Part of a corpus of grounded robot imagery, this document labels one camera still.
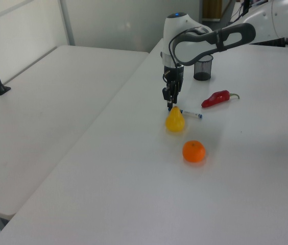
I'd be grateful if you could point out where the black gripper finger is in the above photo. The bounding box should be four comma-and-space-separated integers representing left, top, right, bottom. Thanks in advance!
166, 81, 181, 108
162, 82, 173, 103

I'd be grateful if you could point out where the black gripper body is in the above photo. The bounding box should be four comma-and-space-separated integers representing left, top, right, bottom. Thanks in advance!
162, 64, 185, 89

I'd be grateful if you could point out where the blue and white marker pen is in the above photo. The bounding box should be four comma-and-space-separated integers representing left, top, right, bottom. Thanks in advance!
167, 107, 204, 120

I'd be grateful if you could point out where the black mesh pen cup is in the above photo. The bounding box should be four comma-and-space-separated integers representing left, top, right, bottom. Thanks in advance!
193, 54, 214, 82

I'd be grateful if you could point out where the yellow toy pear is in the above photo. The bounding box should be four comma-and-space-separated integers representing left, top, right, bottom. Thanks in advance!
165, 106, 186, 133

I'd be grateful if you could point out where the red toy chili pepper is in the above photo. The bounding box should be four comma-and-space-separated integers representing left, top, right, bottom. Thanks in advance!
201, 89, 241, 109

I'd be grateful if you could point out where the orange toy mandarin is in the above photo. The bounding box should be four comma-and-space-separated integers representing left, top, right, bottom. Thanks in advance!
182, 139, 207, 163

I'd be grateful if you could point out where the brown wooden door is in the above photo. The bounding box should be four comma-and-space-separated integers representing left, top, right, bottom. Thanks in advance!
202, 0, 223, 21

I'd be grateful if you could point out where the white side table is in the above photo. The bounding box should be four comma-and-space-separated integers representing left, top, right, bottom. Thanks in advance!
0, 45, 150, 219

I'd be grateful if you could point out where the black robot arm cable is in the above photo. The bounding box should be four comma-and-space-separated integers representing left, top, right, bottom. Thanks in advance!
168, 26, 204, 69

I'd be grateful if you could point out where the grey partition frame post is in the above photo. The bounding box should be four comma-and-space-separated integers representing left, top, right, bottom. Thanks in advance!
59, 0, 76, 47

